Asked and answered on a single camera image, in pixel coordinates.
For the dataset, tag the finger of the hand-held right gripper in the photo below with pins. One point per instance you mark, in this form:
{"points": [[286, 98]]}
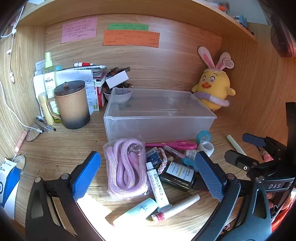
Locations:
{"points": [[237, 160], [253, 139]]}

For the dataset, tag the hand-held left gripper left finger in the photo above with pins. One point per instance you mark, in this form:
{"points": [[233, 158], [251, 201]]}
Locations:
{"points": [[85, 176]]}

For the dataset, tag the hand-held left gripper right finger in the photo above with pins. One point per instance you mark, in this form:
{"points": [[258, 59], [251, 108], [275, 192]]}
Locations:
{"points": [[210, 176]]}

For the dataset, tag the small teal item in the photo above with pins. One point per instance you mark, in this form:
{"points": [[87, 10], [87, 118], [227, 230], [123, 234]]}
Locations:
{"points": [[188, 161]]}

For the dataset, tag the white tape roll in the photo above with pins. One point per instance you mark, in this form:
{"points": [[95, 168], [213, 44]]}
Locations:
{"points": [[207, 149]]}

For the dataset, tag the dark ink bottle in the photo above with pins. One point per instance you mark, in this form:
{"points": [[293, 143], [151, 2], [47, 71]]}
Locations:
{"points": [[180, 176]]}

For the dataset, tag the blue tape roll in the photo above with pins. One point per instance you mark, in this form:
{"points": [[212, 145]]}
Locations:
{"points": [[200, 135]]}

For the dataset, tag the white ointment tube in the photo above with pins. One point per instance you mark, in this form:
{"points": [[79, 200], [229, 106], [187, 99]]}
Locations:
{"points": [[157, 185]]}

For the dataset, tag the dark blue eraser box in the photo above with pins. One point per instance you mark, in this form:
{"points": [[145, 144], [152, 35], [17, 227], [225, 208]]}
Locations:
{"points": [[153, 158]]}

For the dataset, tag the clear plastic storage box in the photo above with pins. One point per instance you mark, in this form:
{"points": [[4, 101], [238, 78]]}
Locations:
{"points": [[159, 115]]}

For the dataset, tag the person's right hand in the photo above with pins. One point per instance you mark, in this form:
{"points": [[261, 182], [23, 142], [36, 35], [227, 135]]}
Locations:
{"points": [[268, 158]]}

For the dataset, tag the pale green stick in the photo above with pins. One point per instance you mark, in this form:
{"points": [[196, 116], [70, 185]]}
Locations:
{"points": [[235, 144]]}

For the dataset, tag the small white labelled bottle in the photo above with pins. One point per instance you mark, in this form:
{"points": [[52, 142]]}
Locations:
{"points": [[192, 153]]}

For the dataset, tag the red cloth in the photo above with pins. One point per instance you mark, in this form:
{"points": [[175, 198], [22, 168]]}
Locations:
{"points": [[281, 217]]}

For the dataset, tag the white stick with red band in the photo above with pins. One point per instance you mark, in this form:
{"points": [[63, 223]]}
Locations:
{"points": [[178, 205]]}

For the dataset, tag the clear pink pen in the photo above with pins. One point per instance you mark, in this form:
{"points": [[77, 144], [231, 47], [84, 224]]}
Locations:
{"points": [[173, 151]]}

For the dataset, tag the pink scissors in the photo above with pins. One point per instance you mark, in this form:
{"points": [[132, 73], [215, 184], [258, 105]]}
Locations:
{"points": [[178, 144]]}

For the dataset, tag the pale green white tube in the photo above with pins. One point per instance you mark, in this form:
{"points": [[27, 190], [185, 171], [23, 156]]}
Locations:
{"points": [[136, 212]]}

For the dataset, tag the yellow chick plush toy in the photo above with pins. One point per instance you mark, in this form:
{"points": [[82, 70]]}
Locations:
{"points": [[214, 85]]}

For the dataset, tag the brown ceramic mug with lid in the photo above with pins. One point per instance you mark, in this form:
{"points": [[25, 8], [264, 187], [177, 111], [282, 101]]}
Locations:
{"points": [[71, 104]]}

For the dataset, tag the pale pink pen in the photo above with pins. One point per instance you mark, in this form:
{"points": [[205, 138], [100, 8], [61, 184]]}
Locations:
{"points": [[19, 142]]}

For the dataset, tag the blue white carton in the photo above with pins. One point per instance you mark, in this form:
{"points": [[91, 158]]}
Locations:
{"points": [[9, 183]]}

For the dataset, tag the pale yellow tube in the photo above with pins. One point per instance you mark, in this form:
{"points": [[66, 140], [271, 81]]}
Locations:
{"points": [[45, 109]]}

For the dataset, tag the red white medicine box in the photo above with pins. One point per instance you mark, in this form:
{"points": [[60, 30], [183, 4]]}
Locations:
{"points": [[100, 97]]}

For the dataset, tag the clear bowl with items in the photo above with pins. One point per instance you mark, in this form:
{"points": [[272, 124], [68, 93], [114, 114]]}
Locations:
{"points": [[121, 94]]}

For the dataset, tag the pile of white papers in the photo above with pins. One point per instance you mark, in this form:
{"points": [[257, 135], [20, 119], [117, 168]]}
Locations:
{"points": [[71, 75]]}

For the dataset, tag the white rectangular box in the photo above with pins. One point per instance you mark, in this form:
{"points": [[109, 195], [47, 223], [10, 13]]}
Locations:
{"points": [[116, 78]]}

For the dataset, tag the green spray bottle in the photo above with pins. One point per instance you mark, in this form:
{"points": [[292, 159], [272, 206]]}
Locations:
{"points": [[49, 78]]}

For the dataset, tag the dark brown object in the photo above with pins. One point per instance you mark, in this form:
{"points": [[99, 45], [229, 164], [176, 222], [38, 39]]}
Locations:
{"points": [[282, 39]]}

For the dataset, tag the red white marker pen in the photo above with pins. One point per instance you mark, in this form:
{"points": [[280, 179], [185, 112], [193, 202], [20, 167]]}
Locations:
{"points": [[84, 64]]}

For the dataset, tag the blue toy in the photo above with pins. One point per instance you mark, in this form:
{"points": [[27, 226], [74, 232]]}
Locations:
{"points": [[242, 20]]}

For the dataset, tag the orange sticky note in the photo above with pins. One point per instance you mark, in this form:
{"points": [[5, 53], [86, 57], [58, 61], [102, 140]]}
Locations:
{"points": [[131, 39]]}

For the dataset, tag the pink sticky note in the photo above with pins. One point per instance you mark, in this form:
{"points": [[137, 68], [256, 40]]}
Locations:
{"points": [[78, 30]]}

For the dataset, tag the green sticky note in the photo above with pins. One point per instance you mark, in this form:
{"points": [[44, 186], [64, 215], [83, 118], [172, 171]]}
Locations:
{"points": [[128, 27]]}

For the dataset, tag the wooden shelf board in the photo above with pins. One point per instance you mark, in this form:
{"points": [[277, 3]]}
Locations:
{"points": [[138, 7]]}

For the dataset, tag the thin frame glasses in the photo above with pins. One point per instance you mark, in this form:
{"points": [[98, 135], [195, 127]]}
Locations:
{"points": [[29, 133]]}

